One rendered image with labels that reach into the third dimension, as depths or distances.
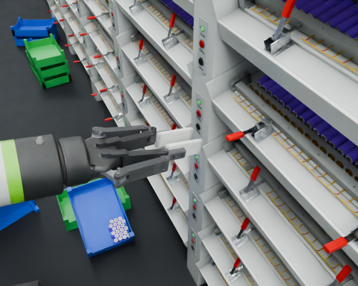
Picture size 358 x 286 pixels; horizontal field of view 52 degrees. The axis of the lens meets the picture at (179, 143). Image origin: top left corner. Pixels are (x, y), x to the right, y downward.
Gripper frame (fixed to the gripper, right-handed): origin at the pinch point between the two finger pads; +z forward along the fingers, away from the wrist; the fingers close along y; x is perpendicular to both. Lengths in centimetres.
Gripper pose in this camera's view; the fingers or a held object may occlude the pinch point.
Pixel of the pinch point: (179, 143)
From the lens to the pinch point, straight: 63.9
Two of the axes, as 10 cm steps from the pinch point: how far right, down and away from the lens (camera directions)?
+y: 4.3, 6.0, -6.8
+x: 1.5, -7.9, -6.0
